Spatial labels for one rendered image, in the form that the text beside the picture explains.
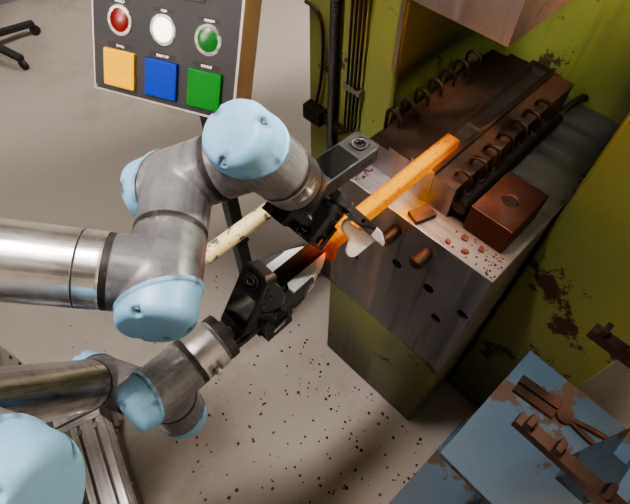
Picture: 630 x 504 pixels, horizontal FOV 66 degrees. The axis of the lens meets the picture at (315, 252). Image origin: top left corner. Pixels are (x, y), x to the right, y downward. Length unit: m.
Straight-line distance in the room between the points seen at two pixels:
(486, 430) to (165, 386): 0.63
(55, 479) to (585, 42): 1.17
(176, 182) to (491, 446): 0.77
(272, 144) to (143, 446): 1.41
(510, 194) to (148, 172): 0.64
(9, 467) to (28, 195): 2.14
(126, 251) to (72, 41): 2.92
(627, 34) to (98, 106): 2.32
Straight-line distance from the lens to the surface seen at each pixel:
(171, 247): 0.47
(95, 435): 1.58
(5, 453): 0.42
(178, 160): 0.53
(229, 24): 1.03
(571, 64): 1.27
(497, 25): 0.72
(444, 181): 0.91
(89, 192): 2.39
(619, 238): 0.99
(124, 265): 0.46
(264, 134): 0.47
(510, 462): 1.05
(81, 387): 0.74
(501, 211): 0.91
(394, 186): 0.86
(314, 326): 1.81
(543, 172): 1.10
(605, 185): 0.94
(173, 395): 0.69
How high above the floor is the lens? 1.64
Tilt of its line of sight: 56 degrees down
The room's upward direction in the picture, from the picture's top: straight up
